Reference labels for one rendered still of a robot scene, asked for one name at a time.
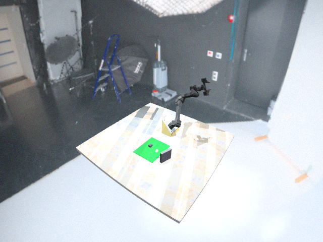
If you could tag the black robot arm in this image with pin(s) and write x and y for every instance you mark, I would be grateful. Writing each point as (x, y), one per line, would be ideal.
(177, 122)

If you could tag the black cooling fan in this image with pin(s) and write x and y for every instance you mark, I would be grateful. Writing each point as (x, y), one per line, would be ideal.
(165, 155)

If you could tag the green circuit board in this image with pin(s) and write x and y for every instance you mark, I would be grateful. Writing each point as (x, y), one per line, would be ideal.
(151, 153)

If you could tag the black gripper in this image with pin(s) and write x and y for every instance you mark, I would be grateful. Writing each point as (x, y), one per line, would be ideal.
(203, 86)

